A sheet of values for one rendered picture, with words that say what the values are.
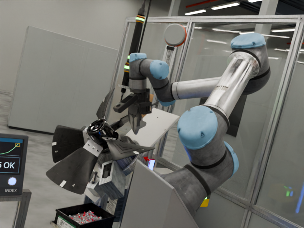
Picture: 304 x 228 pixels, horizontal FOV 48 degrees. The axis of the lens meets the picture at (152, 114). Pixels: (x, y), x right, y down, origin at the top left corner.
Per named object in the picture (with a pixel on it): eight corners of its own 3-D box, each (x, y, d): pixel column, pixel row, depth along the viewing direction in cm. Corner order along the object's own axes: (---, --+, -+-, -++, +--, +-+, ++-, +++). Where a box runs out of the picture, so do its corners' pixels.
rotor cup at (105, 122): (92, 147, 189) (79, 130, 182) (110, 130, 194) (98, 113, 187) (104, 155, 178) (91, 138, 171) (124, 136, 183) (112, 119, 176)
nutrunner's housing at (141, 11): (121, 92, 176) (141, 3, 172) (127, 93, 175) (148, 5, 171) (117, 91, 172) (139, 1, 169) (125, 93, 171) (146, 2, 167)
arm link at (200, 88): (275, 82, 135) (163, 94, 157) (271, 59, 129) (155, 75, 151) (273, 101, 127) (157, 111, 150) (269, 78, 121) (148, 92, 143)
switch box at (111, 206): (124, 214, 227) (131, 183, 225) (131, 220, 220) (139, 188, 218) (104, 216, 218) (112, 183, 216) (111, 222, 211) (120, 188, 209)
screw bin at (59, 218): (88, 215, 167) (91, 201, 166) (112, 230, 157) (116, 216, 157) (52, 224, 149) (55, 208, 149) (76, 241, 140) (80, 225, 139)
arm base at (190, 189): (197, 227, 99) (221, 206, 102) (173, 189, 94) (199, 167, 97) (173, 207, 113) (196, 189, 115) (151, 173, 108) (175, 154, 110)
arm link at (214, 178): (215, 201, 105) (246, 174, 108) (203, 173, 97) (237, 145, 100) (191, 181, 114) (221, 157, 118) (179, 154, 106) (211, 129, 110)
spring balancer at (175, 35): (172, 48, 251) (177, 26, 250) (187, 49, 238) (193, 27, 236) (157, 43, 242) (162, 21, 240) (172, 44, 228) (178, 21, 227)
